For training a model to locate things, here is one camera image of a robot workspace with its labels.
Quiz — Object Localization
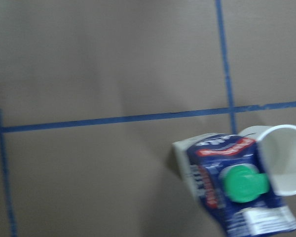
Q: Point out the blue white milk carton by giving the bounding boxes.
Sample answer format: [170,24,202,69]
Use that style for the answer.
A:
[173,133,296,237]

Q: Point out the white smiley mug black handle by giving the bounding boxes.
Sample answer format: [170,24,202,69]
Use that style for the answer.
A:
[239,124,296,196]

